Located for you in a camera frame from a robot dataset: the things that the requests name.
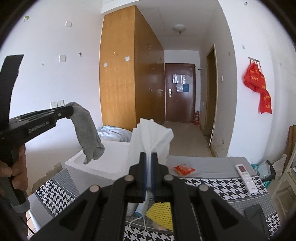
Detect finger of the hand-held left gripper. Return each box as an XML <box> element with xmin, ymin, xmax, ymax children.
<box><xmin>47</xmin><ymin>102</ymin><xmax>75</xmax><ymax>121</ymax></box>

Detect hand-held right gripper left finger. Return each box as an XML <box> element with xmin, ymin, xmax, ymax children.
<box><xmin>30</xmin><ymin>152</ymin><xmax>148</xmax><ymax>241</ymax></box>

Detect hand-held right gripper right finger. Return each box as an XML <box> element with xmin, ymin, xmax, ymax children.
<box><xmin>151</xmin><ymin>152</ymin><xmax>270</xmax><ymax>241</ymax></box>

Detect grey sock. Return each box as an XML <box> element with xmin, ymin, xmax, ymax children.
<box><xmin>67</xmin><ymin>102</ymin><xmax>105</xmax><ymax>164</ymax></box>

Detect white tissue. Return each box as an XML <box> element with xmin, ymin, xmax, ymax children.
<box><xmin>127</xmin><ymin>118</ymin><xmax>174</xmax><ymax>168</ymax></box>

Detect white foam box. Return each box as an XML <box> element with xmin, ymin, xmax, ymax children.
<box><xmin>65</xmin><ymin>138</ymin><xmax>172</xmax><ymax>189</ymax></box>

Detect blue face mask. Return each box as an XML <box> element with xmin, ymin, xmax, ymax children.
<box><xmin>128</xmin><ymin>197</ymin><xmax>149</xmax><ymax>235</ymax></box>

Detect white lotion bottle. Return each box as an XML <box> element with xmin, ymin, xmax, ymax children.
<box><xmin>126</xmin><ymin>202</ymin><xmax>137</xmax><ymax>217</ymax></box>

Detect yellow mesh cloth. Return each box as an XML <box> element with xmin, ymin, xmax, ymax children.
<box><xmin>145</xmin><ymin>202</ymin><xmax>174</xmax><ymax>232</ymax></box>

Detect person's left hand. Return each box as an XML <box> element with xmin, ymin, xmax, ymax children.
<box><xmin>0</xmin><ymin>145</ymin><xmax>28</xmax><ymax>194</ymax></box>

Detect orange snack packet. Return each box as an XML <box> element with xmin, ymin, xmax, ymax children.
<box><xmin>173</xmin><ymin>163</ymin><xmax>196</xmax><ymax>177</ymax></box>

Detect light blue bedding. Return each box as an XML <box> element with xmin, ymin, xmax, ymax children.
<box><xmin>97</xmin><ymin>126</ymin><xmax>133</xmax><ymax>143</ymax></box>

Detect wooden wardrobe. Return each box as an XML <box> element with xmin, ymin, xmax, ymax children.
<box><xmin>99</xmin><ymin>5</ymin><xmax>165</xmax><ymax>133</ymax></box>

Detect dark brown door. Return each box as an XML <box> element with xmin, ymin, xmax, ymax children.
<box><xmin>165</xmin><ymin>63</ymin><xmax>196</xmax><ymax>123</ymax></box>

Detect houndstooth blanket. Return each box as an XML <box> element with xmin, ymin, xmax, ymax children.
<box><xmin>35</xmin><ymin>156</ymin><xmax>281</xmax><ymax>241</ymax></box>

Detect white remote control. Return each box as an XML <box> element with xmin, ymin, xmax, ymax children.
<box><xmin>235</xmin><ymin>163</ymin><xmax>257</xmax><ymax>194</ymax></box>

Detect black phone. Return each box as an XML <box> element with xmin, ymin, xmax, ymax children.
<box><xmin>244</xmin><ymin>204</ymin><xmax>270</xmax><ymax>238</ymax></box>

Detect red hanging cloth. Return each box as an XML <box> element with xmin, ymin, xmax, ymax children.
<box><xmin>243</xmin><ymin>61</ymin><xmax>273</xmax><ymax>114</ymax></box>

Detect wooden boards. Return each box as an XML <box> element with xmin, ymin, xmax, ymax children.
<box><xmin>287</xmin><ymin>125</ymin><xmax>296</xmax><ymax>164</ymax></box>

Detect ceiling lamp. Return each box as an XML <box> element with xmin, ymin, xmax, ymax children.
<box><xmin>172</xmin><ymin>24</ymin><xmax>187</xmax><ymax>35</ymax></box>

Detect wooden doorway frame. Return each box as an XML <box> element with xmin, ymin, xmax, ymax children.
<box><xmin>205</xmin><ymin>44</ymin><xmax>218</xmax><ymax>149</ymax></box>

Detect metal wall hook rack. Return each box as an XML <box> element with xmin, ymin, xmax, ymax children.
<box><xmin>248</xmin><ymin>57</ymin><xmax>263</xmax><ymax>70</ymax></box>

